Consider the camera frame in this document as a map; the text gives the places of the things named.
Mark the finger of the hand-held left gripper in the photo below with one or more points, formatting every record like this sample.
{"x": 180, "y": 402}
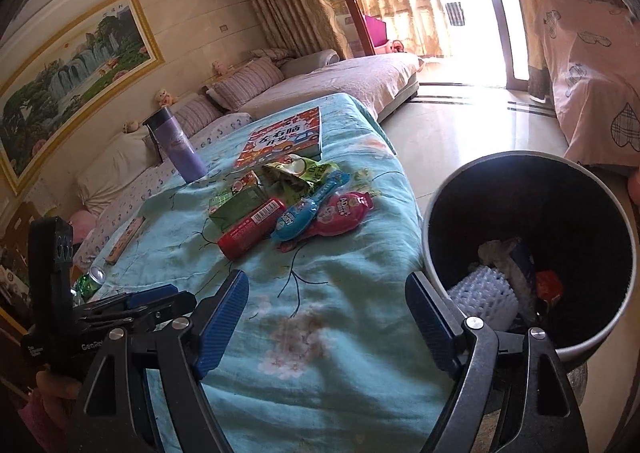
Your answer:
{"x": 170, "y": 307}
{"x": 150, "y": 295}

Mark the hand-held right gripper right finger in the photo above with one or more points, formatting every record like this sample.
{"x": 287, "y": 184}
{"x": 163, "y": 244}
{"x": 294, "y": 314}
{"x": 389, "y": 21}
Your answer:
{"x": 430, "y": 328}

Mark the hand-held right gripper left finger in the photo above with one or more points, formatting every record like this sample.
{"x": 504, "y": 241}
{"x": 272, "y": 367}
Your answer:
{"x": 220, "y": 323}

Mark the white foam net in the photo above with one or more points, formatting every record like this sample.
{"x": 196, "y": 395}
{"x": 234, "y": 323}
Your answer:
{"x": 475, "y": 298}

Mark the black and white waste bin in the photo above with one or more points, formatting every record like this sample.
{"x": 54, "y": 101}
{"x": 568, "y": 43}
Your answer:
{"x": 590, "y": 223}

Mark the person's left forearm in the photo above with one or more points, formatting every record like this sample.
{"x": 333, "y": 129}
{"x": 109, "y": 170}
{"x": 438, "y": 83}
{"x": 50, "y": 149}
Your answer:
{"x": 37, "y": 425}

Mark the person's left hand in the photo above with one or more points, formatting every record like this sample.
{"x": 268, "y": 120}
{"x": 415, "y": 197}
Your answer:
{"x": 55, "y": 385}

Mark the green drink can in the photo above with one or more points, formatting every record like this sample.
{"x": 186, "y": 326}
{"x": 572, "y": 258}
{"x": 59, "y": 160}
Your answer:
{"x": 90, "y": 283}

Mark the flat wooden box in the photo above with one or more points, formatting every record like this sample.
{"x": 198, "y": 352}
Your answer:
{"x": 125, "y": 240}

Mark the light blue floral blanket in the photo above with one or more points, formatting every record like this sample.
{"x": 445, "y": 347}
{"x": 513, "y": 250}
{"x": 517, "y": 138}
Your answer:
{"x": 310, "y": 308}

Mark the red snack tube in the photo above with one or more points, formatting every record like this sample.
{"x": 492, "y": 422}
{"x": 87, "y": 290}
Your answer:
{"x": 250, "y": 230}

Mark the white pillow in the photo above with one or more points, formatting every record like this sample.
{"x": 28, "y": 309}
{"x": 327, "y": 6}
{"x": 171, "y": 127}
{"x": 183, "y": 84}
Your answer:
{"x": 115, "y": 168}

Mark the green drink carton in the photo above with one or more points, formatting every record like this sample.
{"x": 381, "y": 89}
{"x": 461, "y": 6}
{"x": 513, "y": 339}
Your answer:
{"x": 235, "y": 203}

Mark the pink round snack packet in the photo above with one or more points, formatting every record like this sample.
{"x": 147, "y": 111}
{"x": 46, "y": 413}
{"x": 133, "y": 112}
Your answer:
{"x": 340, "y": 215}

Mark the blue toothbrush shaped packet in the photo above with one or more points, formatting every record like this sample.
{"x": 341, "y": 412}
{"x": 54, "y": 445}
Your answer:
{"x": 305, "y": 205}

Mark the small plush bear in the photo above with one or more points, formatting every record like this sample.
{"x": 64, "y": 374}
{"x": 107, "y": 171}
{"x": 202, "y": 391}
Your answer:
{"x": 220, "y": 67}
{"x": 131, "y": 125}
{"x": 164, "y": 97}

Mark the purple bottle with black lid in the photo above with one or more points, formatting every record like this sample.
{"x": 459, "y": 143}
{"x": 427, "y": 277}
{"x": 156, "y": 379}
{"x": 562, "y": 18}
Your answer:
{"x": 180, "y": 143}

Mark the light green crumpled wrapper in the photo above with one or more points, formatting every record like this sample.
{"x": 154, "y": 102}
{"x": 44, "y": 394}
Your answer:
{"x": 295, "y": 175}

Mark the floral sofa cover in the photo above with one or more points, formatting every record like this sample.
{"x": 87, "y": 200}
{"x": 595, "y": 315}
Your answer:
{"x": 215, "y": 130}

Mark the framed landscape painting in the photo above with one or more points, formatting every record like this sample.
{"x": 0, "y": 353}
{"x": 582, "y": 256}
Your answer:
{"x": 75, "y": 78}

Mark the red picture book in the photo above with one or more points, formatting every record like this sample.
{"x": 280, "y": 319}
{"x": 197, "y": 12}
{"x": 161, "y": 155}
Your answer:
{"x": 285, "y": 138}

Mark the beige corner sofa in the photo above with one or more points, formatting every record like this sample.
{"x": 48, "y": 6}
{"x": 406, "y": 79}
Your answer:
{"x": 350, "y": 78}

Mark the small striped pink pillow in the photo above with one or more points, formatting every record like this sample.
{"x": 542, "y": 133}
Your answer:
{"x": 270, "y": 55}

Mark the small pink plush toy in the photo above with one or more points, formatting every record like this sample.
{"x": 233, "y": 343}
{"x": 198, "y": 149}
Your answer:
{"x": 397, "y": 47}

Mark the pink heart print cover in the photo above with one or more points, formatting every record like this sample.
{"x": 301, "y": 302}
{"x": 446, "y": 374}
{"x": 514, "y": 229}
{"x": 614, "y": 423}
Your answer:
{"x": 590, "y": 83}

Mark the striped hanging cloth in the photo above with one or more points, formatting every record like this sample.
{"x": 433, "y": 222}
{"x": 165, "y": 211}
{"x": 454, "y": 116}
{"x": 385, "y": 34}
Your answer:
{"x": 455, "y": 13}

